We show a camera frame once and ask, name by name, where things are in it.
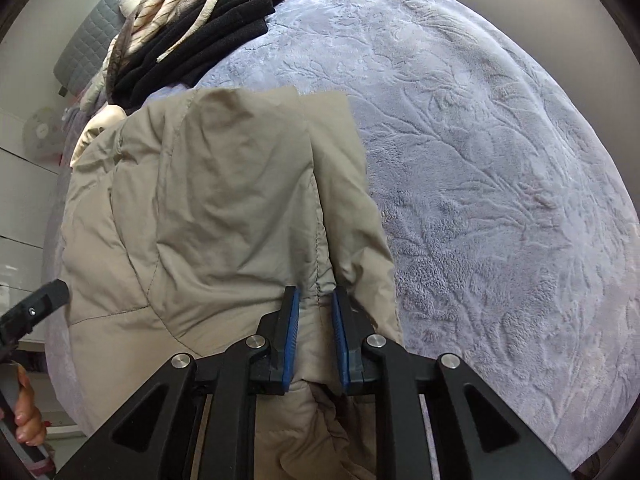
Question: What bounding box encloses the cream padded cloth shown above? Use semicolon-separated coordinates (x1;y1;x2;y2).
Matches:
70;105;126;166

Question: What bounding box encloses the beige puffer jacket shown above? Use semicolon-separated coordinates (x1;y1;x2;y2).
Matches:
59;86;405;480

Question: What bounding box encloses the grey quilted headboard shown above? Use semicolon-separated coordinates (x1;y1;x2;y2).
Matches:
54;0;131;98

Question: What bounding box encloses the white electric fan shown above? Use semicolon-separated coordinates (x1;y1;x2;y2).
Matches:
22;105;63;158

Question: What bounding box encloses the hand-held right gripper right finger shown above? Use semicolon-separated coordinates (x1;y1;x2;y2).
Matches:
331;285;573;480

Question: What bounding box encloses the person's left hand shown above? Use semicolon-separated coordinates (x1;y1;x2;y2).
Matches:
13;362;47;447

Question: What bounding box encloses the black fleece garment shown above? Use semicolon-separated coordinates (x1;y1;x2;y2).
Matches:
107;0;333;111

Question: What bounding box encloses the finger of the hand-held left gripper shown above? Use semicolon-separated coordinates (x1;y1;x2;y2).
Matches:
0;279;71;343

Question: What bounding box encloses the cream striped cloth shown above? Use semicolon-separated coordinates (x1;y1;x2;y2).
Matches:
120;0;226;61

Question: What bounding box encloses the grey embossed plush blanket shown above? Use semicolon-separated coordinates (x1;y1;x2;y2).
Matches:
42;0;636;473

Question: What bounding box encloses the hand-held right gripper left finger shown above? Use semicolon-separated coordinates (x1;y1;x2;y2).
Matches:
52;285;302;480

